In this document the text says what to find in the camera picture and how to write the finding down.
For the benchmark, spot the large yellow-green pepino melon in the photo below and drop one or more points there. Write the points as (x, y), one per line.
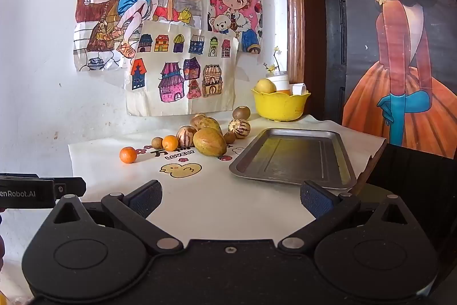
(211, 122)
(210, 142)

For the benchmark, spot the big purple striped pepino melon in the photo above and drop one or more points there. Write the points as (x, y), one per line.
(185, 137)

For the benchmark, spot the brown passion fruit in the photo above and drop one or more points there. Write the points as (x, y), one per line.
(157, 142)
(229, 137)

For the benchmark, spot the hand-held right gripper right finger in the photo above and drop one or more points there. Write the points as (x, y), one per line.
(316, 199)

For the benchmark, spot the yellow plastic bowl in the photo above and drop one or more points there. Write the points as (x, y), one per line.
(278, 108)

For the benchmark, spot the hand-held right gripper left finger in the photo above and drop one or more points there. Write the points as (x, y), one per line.
(144, 199)

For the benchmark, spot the glass jar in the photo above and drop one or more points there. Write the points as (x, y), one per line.
(280, 73)

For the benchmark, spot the brown kiwi with sticker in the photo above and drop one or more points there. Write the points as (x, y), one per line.
(241, 112)

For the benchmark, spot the yellow flower sprig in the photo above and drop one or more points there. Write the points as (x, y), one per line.
(273, 66)

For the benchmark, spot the small orange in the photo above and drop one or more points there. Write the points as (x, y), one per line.
(127, 155)
(170, 143)

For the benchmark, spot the wooden door frame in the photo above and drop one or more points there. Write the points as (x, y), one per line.
(294, 5)

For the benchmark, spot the white printed tablecloth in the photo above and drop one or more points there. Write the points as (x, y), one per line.
(214, 197)

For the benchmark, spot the black door frame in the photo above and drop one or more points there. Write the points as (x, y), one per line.
(332, 40)

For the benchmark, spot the round purple striped pepino melon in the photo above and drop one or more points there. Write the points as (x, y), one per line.
(239, 128)

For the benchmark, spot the wall poster of girl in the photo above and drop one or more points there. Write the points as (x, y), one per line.
(403, 40)

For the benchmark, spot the white folded paper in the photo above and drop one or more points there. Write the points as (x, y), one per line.
(299, 89)

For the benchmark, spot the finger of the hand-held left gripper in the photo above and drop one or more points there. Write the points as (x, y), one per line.
(71, 187)

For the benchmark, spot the metal tray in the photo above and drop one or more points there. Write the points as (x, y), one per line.
(292, 155)

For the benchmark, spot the yellow pear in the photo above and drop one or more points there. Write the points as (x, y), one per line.
(266, 86)

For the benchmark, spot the colourful houses drawing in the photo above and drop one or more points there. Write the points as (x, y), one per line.
(171, 76)

